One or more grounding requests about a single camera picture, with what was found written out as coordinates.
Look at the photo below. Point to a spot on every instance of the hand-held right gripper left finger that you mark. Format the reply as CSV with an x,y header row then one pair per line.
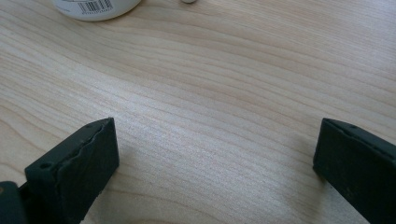
x,y
74,174

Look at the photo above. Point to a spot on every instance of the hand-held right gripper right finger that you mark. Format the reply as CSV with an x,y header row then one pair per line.
x,y
358,168

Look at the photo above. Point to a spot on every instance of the white plastic bottle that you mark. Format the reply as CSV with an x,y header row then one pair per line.
x,y
93,8

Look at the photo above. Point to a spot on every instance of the small white round object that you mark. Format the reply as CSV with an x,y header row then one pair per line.
x,y
188,1

